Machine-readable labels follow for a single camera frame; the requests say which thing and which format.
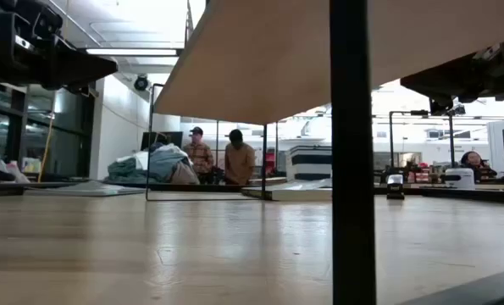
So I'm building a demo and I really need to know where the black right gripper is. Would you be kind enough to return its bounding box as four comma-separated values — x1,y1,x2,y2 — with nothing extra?
400,36,504,116

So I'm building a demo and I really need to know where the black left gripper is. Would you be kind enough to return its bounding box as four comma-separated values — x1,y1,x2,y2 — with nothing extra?
0,10,119,97

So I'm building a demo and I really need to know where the wooden shelf with black legs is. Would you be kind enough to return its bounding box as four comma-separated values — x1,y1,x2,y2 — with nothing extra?
145,0,504,305

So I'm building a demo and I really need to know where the ceiling light strip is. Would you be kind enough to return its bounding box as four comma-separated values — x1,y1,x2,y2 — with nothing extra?
86,47,179,57

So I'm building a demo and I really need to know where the person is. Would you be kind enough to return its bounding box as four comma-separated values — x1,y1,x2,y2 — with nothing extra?
459,150,498,183
223,129,257,186
182,125,215,186

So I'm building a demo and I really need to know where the red boxes stack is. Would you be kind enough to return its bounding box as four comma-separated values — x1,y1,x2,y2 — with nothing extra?
406,162,431,184

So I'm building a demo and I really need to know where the white appliance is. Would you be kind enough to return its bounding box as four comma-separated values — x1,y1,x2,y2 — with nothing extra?
444,168,476,190

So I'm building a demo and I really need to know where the small black white device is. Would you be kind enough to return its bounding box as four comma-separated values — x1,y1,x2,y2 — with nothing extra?
385,173,406,201

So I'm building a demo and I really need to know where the black monitor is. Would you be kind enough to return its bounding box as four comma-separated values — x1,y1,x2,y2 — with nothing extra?
140,130,184,152

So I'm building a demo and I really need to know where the pile of grey white laundry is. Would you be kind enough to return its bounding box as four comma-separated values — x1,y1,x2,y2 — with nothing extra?
107,142,201,186

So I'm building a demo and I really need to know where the white navy striped box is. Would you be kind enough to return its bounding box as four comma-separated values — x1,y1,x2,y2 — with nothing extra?
285,145,332,181

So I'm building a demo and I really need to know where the red bag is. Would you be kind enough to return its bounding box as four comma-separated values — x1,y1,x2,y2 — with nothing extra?
264,147,277,177

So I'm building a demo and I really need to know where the black pole with camera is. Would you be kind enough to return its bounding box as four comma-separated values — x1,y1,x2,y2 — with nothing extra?
446,103,468,169

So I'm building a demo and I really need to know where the yellow cable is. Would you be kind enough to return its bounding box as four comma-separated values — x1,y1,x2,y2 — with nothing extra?
38,91,57,183

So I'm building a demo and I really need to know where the black rig frame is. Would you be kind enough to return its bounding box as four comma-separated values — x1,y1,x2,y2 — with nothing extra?
0,181,504,205

